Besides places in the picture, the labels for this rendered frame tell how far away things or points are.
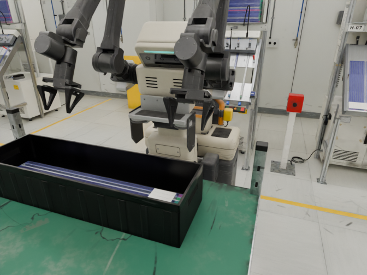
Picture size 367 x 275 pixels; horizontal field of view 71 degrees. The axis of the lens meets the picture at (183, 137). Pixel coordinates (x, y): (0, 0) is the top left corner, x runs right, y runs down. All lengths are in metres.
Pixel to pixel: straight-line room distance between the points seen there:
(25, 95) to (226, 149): 3.57
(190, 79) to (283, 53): 3.70
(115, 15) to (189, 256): 0.91
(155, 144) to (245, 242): 0.72
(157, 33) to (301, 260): 1.60
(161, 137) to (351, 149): 2.19
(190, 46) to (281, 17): 3.72
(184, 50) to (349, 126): 2.42
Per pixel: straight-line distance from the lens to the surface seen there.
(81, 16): 0.96
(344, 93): 2.59
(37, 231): 0.70
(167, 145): 1.18
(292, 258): 1.95
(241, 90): 2.51
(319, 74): 4.41
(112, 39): 1.10
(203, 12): 0.76
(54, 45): 0.87
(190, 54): 0.62
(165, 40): 1.00
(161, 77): 1.08
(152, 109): 1.11
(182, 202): 0.52
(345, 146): 2.98
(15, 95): 4.58
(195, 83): 0.68
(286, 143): 2.73
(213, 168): 1.28
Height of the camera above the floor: 1.38
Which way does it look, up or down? 24 degrees down
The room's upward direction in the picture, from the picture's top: straight up
